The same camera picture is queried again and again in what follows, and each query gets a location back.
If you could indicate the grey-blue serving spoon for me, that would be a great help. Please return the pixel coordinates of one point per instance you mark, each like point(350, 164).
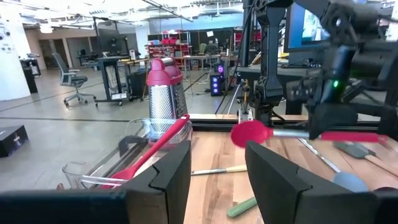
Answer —
point(349, 183)

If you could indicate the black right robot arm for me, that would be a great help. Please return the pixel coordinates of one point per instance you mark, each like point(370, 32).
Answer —
point(269, 77)

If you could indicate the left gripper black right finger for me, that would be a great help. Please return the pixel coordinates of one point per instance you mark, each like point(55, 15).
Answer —
point(280, 193)

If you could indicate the red silicone spatula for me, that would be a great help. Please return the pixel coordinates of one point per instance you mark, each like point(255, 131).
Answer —
point(161, 140)

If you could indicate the black box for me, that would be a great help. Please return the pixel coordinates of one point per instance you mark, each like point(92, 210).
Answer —
point(12, 141)

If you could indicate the black monitor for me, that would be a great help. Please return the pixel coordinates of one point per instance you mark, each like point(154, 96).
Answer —
point(112, 40)

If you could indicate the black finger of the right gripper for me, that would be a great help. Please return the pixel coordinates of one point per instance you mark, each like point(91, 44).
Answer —
point(332, 119)

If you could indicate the computer monitor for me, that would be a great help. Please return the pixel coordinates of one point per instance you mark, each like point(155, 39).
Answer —
point(304, 28)

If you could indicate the red spoon with metal neck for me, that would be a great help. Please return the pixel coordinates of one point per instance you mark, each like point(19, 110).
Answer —
point(248, 133)

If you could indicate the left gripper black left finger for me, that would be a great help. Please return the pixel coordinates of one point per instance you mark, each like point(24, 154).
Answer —
point(161, 193)

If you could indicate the lit computer tower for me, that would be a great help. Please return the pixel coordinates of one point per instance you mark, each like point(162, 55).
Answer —
point(216, 85)

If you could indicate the red box grater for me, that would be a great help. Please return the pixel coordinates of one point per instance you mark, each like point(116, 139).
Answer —
point(161, 102)

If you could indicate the black keyboard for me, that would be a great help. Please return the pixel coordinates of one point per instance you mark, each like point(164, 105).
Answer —
point(298, 65)

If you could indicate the black bin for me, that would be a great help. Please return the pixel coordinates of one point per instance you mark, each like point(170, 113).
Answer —
point(136, 85)

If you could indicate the black standing desk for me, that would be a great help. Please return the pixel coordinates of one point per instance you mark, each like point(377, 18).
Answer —
point(109, 77)

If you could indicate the red storage shelving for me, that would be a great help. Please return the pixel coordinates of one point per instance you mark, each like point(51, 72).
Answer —
point(169, 42)

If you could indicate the black cabinet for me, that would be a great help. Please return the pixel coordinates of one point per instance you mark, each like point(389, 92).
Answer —
point(29, 77)

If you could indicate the grey office chair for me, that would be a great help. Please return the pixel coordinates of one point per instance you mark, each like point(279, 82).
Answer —
point(70, 79)

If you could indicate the long work table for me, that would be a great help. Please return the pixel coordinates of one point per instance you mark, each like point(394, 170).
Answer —
point(199, 57)

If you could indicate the clear glass dish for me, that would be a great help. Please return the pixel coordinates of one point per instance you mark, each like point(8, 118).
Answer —
point(81, 180)

